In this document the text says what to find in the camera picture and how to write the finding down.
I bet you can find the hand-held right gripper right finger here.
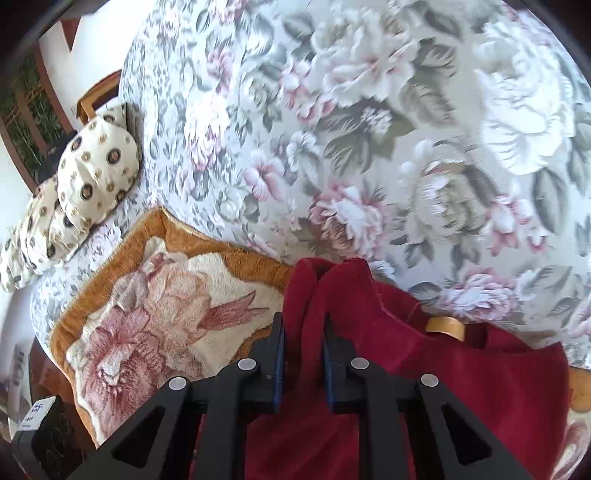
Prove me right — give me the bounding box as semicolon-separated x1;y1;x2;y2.
323;313;533;480

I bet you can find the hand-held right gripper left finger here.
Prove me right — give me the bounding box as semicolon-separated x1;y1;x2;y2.
69;313;285;480

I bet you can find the dark red sweater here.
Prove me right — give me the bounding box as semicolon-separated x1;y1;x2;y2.
194;257;571;480

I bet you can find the orange fleece flower blanket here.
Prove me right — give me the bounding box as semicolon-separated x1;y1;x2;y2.
50;208;583;480

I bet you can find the cream medallion print pillow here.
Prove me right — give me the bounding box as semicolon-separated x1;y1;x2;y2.
0;178;93;294
58;104;142;232

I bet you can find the floral bedspread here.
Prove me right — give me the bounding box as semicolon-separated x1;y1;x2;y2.
30;0;591;370

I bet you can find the wooden chair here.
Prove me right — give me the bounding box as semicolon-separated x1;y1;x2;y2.
76;69;123;124

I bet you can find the wooden window frame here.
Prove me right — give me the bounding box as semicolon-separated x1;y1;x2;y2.
0;18;80;195

